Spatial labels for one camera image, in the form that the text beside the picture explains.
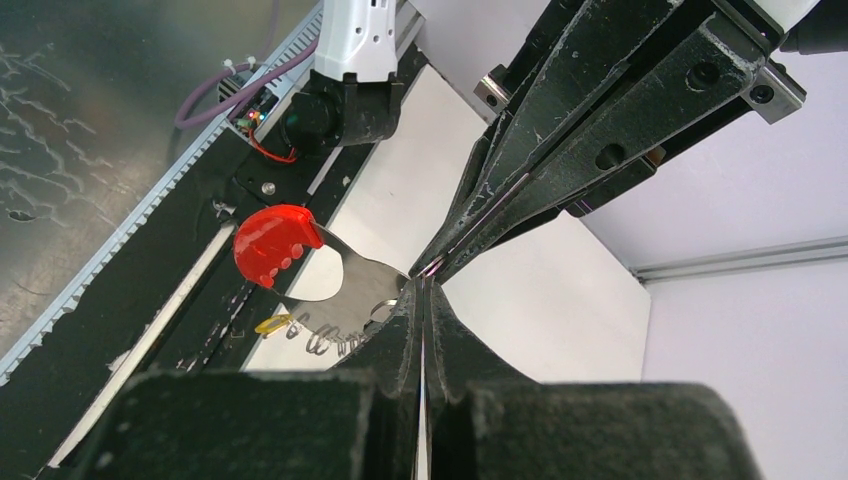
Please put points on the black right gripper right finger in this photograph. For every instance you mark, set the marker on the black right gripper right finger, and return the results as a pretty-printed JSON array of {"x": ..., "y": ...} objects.
[{"x": 487, "y": 420}]

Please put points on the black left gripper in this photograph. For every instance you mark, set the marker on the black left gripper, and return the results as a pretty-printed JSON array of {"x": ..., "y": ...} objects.
[{"x": 601, "y": 95}]

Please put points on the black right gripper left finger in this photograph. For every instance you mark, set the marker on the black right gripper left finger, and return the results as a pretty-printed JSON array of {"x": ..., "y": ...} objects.
[{"x": 355, "y": 420}]

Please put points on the red-handled metal key holder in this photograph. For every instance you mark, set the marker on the red-handled metal key holder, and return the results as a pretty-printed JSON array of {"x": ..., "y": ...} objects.
[{"x": 338, "y": 296}]

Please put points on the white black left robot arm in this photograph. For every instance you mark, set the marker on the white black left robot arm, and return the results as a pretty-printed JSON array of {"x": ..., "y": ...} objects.
[{"x": 353, "y": 93}]

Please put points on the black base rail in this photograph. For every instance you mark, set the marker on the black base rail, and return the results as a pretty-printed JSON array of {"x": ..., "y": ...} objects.
[{"x": 169, "y": 291}]

